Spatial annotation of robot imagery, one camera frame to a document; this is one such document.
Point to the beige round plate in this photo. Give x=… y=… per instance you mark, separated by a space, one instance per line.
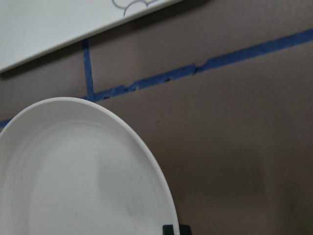
x=72 y=167

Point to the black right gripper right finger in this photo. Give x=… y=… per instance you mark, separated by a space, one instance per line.
x=184 y=229

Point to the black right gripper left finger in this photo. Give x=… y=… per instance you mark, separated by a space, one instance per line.
x=167 y=230

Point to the white bear print tray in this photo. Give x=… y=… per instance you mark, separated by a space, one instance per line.
x=30 y=29

